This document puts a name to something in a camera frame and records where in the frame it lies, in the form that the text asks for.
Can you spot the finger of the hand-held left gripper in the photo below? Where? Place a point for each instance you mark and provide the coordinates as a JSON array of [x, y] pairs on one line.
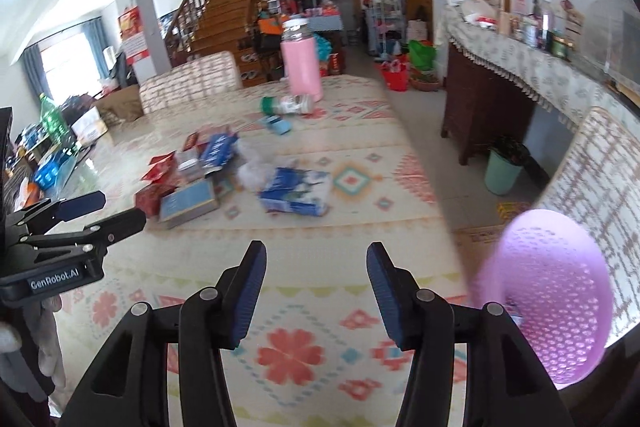
[[120, 222], [80, 203]]

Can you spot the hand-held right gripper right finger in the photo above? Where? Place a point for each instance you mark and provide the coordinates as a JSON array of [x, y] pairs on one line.
[[385, 297]]

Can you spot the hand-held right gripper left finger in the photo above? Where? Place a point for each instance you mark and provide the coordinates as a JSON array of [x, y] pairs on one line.
[[247, 292]]

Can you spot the red foil packet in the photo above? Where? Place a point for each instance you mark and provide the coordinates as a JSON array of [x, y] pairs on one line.
[[160, 167]]

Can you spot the pale blue box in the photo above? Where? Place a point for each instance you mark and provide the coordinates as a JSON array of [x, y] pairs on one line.
[[190, 204]]

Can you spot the blue and white plastic pack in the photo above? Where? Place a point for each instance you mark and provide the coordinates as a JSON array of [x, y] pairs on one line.
[[295, 194]]

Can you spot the blue box with white print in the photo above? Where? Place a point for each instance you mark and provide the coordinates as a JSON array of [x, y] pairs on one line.
[[217, 152]]

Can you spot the clear plastic bag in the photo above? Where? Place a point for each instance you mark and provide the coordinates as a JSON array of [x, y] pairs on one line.
[[252, 172]]

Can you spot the purple plastic basket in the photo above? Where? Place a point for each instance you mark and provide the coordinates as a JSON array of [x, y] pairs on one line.
[[550, 282]]

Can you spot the green trash bin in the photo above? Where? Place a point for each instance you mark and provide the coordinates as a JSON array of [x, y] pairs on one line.
[[502, 177]]

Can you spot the person's left hand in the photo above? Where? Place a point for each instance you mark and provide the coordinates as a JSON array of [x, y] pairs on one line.
[[50, 337]]

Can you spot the red box with gold emblem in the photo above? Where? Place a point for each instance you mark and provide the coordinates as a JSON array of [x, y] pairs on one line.
[[152, 199]]

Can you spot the blue bottle pack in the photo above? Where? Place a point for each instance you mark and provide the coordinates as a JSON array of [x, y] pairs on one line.
[[52, 169]]

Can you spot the patterned tablecloth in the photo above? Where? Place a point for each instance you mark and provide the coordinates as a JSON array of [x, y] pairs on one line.
[[310, 267]]

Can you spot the white cardboard box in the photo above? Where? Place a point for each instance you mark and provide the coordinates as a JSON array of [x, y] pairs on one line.
[[90, 127]]

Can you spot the green plastic bottle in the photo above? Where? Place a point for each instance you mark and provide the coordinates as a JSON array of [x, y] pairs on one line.
[[52, 119]]

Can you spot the brown cardboard box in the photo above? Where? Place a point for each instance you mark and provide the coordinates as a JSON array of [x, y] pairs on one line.
[[120, 104]]

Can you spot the small dark red box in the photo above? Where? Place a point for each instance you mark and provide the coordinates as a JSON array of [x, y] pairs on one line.
[[190, 142]]

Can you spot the blue curtain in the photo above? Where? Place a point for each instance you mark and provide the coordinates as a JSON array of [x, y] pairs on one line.
[[34, 74], [95, 49]]

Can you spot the patterned chair cover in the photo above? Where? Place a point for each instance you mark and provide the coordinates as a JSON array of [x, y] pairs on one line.
[[600, 187], [190, 79]]

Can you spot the light blue small packet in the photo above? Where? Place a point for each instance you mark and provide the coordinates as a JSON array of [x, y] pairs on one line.
[[277, 125]]

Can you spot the clear jar with green cap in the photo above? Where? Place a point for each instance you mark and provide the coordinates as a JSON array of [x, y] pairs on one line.
[[292, 104]]

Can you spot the dark wooden sideboard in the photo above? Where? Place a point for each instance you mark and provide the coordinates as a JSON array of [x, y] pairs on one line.
[[480, 102]]

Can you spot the red plastic basket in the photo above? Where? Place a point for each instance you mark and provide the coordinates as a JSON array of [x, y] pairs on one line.
[[395, 77]]

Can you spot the pink water bottle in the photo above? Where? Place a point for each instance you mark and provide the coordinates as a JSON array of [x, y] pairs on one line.
[[300, 67]]

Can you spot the green bag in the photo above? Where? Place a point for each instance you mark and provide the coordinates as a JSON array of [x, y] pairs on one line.
[[421, 54]]

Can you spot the metal storage rack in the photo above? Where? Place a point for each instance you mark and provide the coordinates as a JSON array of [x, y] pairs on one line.
[[385, 24]]

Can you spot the dark wooden cabinet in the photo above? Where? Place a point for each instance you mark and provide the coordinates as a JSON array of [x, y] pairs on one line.
[[550, 72]]

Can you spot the pile of gift boxes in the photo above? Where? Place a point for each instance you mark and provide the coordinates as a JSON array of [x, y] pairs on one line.
[[320, 4]]

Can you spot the white plastic bag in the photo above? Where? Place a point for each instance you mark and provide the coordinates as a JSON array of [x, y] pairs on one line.
[[477, 12]]

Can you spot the row of bottles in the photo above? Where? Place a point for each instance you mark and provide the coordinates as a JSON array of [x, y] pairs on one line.
[[542, 27]]

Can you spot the red wall calendar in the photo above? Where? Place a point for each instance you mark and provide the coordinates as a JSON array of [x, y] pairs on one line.
[[134, 32]]

